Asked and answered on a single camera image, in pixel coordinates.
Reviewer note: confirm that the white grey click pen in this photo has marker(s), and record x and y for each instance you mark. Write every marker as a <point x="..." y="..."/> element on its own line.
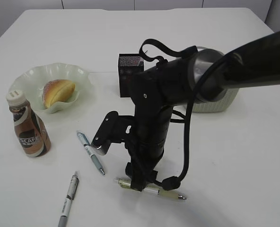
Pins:
<point x="68" y="200"/>

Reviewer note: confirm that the black mesh pen holder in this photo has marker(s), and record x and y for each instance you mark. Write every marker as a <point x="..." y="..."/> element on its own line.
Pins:
<point x="128" y="65"/>

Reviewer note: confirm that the grey-green plastic basket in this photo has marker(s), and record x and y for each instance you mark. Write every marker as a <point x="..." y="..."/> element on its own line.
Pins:
<point x="218" y="106"/>

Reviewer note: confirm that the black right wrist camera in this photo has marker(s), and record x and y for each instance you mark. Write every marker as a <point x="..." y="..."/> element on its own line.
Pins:
<point x="112" y="130"/>

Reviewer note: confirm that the blue grey click pen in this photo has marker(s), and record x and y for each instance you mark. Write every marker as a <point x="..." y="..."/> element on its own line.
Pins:
<point x="88" y="148"/>

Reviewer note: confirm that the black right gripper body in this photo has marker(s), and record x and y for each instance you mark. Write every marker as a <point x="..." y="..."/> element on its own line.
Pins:
<point x="154" y="93"/>

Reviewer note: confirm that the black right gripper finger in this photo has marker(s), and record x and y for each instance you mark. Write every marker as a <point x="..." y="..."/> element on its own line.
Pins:
<point x="138" y="182"/>

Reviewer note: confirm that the cream yellow click pen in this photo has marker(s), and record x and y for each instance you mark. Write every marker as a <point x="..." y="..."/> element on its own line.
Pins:
<point x="126" y="184"/>

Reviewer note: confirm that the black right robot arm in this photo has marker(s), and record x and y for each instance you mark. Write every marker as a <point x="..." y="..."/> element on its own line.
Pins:
<point x="194" y="76"/>

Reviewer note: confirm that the pale green wavy plate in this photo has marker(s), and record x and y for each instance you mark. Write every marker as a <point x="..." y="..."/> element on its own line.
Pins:
<point x="32" y="83"/>

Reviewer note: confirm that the golden bread roll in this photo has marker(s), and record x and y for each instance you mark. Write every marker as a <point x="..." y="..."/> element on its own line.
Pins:
<point x="59" y="90"/>

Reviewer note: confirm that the brown Nescafe coffee bottle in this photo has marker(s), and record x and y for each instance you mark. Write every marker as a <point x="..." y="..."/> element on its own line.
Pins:
<point x="28" y="126"/>

